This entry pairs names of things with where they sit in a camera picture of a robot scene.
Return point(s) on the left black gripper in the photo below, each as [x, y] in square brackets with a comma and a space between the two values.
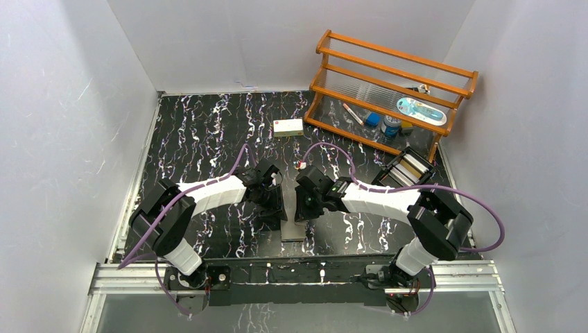
[274, 202]

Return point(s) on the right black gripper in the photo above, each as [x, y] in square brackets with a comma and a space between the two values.
[301, 212]

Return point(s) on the grey card holder wallet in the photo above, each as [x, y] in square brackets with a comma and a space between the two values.
[291, 231]

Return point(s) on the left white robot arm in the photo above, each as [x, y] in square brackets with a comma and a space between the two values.
[163, 217]

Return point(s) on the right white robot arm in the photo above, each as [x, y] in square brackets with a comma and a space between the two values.
[440, 223]

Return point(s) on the black card tray box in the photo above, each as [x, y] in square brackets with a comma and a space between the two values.
[406, 169]

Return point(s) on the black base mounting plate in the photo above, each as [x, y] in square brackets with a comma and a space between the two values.
[312, 280]

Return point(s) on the white small cardboard box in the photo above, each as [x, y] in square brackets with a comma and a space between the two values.
[288, 127]

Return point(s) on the white marker pen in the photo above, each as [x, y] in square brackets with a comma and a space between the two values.
[353, 114]

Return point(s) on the blue small block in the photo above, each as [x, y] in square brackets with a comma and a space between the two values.
[372, 120]

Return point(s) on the yellow black small block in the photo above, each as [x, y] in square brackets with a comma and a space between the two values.
[406, 128]

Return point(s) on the orange wooden shelf rack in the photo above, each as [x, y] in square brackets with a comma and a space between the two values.
[374, 78]

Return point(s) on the blister pack blue tool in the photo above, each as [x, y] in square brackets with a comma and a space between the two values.
[421, 111]

